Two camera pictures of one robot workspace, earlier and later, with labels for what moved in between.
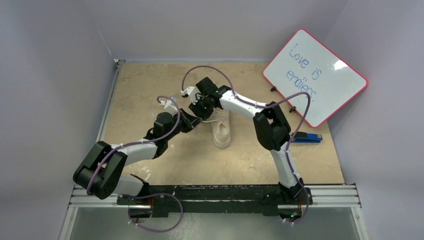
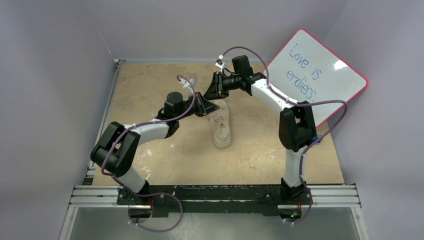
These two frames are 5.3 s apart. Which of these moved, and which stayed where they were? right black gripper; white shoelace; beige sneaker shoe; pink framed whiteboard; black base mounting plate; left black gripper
Moved: left black gripper; right black gripper; white shoelace
Stayed: black base mounting plate; pink framed whiteboard; beige sneaker shoe
